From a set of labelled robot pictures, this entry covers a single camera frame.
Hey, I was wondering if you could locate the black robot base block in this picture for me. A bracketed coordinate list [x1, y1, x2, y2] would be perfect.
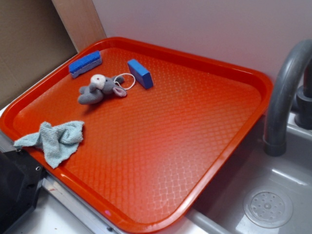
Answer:
[0, 150, 45, 234]

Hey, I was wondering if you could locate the light blue cloth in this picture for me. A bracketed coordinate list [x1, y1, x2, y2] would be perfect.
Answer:
[14, 121, 84, 169]

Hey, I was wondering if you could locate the orange plastic tray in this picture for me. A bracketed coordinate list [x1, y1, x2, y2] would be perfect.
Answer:
[0, 38, 273, 234]

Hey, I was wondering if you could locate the blue rectangular block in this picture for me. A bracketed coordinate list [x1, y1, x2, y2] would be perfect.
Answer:
[127, 59, 154, 89]

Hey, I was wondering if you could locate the grey plush mouse toy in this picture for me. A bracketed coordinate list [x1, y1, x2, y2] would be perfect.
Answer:
[78, 73, 136, 105]

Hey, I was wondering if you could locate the blue white sponge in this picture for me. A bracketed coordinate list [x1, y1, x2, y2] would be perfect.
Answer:
[68, 51, 102, 78]

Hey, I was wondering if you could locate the grey plastic faucet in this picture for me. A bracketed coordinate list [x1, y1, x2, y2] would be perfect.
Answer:
[263, 39, 312, 156]

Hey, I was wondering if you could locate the grey toy sink basin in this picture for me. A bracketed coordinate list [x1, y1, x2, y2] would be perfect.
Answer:
[187, 120, 312, 234]

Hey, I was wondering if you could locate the light wooden board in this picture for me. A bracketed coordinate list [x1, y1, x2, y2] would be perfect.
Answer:
[52, 0, 107, 52]

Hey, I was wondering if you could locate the cardboard panel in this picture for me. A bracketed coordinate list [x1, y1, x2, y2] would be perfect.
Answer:
[0, 0, 77, 108]

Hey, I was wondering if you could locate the dark grey faucet handle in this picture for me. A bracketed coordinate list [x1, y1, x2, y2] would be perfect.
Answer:
[294, 61, 312, 130]

